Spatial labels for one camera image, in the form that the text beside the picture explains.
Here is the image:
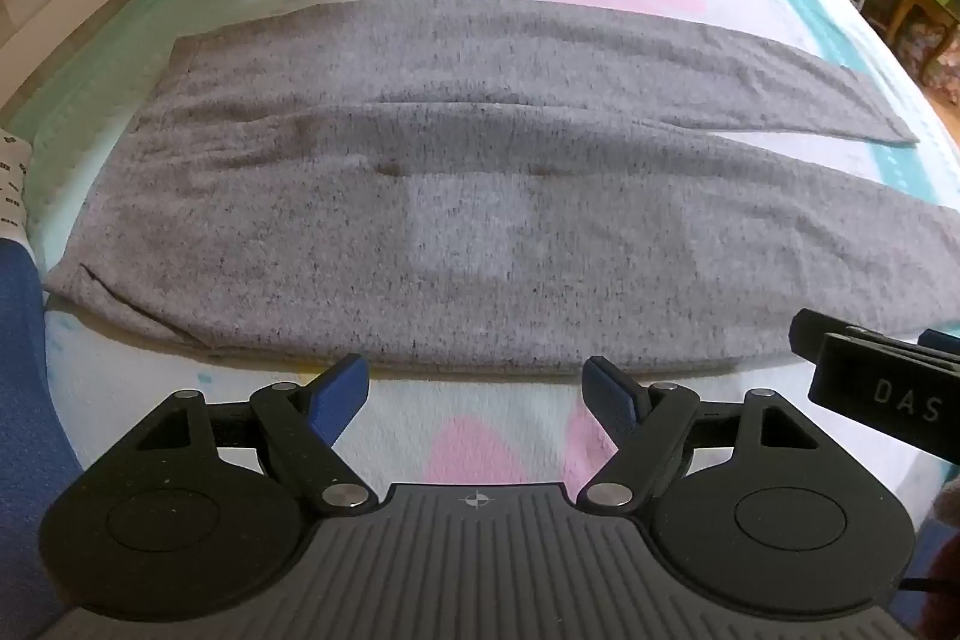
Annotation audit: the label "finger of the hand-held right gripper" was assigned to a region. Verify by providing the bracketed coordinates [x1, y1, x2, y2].
[919, 328, 960, 371]
[791, 308, 920, 362]

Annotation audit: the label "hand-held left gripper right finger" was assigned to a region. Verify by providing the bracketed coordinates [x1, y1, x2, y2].
[574, 355, 826, 515]

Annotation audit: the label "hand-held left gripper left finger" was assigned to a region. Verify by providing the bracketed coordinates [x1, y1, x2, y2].
[133, 355, 380, 515]

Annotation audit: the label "grey knit pants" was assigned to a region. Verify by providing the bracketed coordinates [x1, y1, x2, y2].
[41, 0, 960, 380]

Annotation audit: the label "person's right hand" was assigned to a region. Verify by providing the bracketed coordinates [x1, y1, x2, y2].
[930, 479, 960, 640]

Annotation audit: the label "pink floral fabric bundle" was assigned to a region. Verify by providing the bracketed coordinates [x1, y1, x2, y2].
[900, 21, 960, 105]

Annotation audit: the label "blue cloth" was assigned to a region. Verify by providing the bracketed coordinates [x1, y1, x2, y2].
[0, 233, 85, 640]

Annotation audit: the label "wooden chair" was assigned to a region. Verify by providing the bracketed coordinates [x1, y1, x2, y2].
[887, 0, 960, 86]

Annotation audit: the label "person's white printed clothing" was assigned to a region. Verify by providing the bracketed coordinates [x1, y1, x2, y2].
[0, 126, 33, 245]

